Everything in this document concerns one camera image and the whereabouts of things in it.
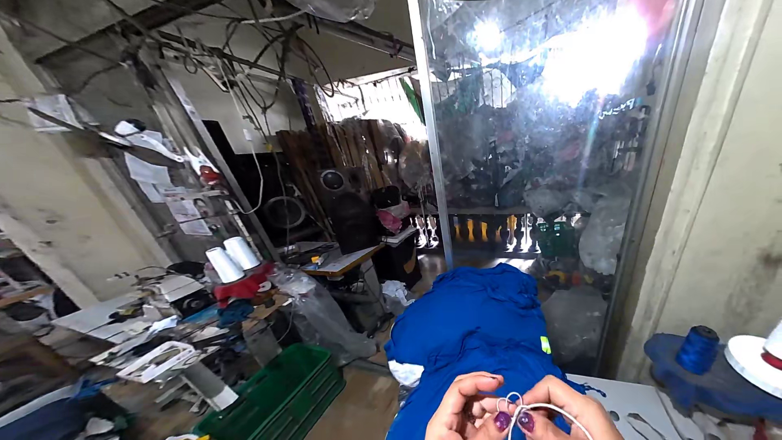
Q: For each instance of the person's right hand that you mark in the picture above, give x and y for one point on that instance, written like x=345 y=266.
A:
x=586 y=418

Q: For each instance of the person's left hand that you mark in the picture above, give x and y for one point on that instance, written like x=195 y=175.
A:
x=453 y=415

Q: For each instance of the person's left thumb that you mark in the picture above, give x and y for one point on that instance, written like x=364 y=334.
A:
x=492 y=429

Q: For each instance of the person's left index finger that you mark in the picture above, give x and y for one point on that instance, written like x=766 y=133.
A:
x=459 y=391

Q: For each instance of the person's right index finger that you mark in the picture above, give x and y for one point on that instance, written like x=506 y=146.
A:
x=553 y=391

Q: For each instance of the person's left fingers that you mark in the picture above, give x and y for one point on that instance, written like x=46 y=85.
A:
x=486 y=406

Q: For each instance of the person's right thumb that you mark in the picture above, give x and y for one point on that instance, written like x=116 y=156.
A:
x=534 y=426

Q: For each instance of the white cloth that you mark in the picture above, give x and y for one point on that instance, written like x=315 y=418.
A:
x=405 y=373

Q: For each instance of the pile of blue fabric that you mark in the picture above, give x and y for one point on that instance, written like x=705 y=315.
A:
x=476 y=324

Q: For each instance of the white sewing table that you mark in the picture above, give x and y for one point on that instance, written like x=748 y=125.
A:
x=623 y=397

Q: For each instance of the dark blue round tray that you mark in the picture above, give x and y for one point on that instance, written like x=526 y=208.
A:
x=663 y=360

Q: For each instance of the white crumpled plastic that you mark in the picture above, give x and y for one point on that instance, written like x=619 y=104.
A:
x=396 y=292

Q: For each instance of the black cabinet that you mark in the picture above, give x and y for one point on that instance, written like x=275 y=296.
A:
x=397 y=263

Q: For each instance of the clear plastic bag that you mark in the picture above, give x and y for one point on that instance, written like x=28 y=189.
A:
x=330 y=330

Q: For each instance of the blue thread cone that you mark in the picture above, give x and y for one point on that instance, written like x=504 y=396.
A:
x=697 y=350

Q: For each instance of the balustrade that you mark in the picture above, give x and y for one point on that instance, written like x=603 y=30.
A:
x=489 y=232

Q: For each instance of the wooden-edged work table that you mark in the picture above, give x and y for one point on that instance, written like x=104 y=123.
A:
x=342 y=261

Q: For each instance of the green plastic crate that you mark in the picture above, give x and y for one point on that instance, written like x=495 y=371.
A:
x=281 y=391

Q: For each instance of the pink plastic bag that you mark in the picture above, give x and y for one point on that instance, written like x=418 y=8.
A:
x=391 y=220

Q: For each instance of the white round disc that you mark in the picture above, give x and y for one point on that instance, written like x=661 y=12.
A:
x=745 y=365

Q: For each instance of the black tall loudspeaker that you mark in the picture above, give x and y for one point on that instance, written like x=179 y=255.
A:
x=350 y=220

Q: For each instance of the metal-framed glass panel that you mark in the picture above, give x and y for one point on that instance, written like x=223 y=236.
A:
x=489 y=183

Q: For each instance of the dark red thread spool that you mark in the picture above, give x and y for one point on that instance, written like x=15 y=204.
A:
x=773 y=359

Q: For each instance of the white thread cone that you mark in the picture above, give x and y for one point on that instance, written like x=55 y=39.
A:
x=776 y=342
x=242 y=253
x=224 y=265

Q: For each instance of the dark teal cloth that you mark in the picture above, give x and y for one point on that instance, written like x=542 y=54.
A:
x=236 y=313

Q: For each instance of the red cloth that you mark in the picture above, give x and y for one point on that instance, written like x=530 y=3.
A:
x=241 y=289

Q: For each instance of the black round-coned speaker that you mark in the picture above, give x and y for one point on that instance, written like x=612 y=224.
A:
x=284 y=212

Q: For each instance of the stack of wooden planks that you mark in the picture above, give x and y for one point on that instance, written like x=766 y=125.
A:
x=330 y=153

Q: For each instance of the white sewing machine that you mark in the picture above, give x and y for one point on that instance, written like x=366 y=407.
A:
x=177 y=290

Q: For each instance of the barred window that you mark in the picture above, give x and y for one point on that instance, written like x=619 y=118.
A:
x=366 y=101

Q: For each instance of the white paper sheets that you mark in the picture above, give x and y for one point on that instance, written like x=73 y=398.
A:
x=187 y=214

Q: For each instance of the sewing machine table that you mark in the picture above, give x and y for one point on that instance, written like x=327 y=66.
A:
x=98 y=321

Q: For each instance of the white paper sheet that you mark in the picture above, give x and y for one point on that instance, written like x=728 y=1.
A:
x=55 y=114

